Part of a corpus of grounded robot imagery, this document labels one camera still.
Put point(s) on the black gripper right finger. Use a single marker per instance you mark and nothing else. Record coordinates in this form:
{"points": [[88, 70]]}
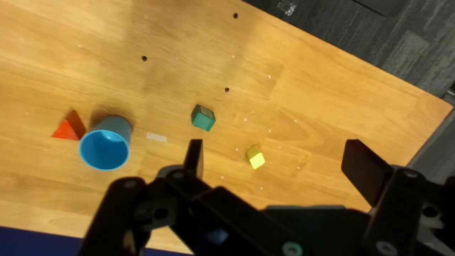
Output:
{"points": [[378, 180]]}

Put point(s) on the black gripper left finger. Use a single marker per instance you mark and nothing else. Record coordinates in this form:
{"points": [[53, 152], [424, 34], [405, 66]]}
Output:
{"points": [[142, 214]]}

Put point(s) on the yellow wooden block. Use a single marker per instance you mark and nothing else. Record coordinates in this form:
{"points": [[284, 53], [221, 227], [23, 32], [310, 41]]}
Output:
{"points": [[256, 159]]}

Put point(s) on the blue plastic cup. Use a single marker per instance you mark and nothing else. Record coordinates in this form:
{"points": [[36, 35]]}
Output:
{"points": [[107, 144]]}

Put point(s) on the green wooden block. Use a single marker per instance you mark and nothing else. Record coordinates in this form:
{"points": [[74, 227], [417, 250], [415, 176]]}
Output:
{"points": [[202, 119]]}

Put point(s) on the red triangular wooden block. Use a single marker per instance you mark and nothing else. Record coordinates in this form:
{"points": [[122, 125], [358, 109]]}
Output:
{"points": [[68, 127]]}

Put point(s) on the small white tape piece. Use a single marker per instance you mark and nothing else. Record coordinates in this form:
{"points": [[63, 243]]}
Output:
{"points": [[157, 137]]}

